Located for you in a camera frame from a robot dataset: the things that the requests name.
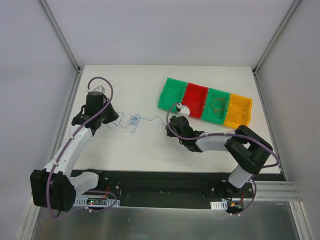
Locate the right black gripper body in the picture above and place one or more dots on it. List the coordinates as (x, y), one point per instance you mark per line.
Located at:
(171, 128)

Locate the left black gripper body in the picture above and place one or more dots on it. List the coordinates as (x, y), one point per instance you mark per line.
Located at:
(110, 116)

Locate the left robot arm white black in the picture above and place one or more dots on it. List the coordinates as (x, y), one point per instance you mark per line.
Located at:
(53, 187)

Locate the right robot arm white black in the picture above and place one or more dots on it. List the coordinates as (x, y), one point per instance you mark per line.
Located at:
(248, 149)

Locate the left green plastic bin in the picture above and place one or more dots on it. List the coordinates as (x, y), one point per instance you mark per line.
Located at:
(172, 92)

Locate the green plastic bin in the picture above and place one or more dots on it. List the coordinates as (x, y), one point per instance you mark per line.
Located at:
(216, 106)
(172, 92)

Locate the red plastic bin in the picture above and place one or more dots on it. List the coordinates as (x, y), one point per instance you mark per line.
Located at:
(194, 98)

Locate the right green plastic bin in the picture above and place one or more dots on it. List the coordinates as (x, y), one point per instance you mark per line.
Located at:
(216, 106)

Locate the yellow plastic bin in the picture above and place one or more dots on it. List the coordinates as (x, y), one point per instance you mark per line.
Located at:
(238, 112)

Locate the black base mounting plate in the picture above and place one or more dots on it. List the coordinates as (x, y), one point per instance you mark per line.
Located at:
(172, 190)

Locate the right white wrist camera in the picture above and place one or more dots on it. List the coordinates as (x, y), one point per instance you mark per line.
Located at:
(182, 110)

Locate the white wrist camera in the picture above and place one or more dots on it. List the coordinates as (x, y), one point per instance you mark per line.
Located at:
(182, 110)
(99, 89)

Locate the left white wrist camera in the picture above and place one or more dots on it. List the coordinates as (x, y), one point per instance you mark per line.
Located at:
(99, 89)

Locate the left white cable duct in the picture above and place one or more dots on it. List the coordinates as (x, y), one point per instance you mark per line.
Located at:
(95, 202)

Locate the white cable duct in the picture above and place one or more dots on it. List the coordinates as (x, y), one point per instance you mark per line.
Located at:
(95, 202)
(219, 205)

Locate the right white cable duct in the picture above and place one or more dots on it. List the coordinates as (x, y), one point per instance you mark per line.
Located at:
(219, 205)

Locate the left aluminium frame post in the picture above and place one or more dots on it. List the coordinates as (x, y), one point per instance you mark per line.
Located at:
(59, 34)

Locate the aluminium frame post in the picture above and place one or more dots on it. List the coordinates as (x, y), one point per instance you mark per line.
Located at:
(277, 34)
(59, 34)

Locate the right aluminium frame post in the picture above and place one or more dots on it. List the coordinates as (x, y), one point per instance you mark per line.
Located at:
(277, 34)

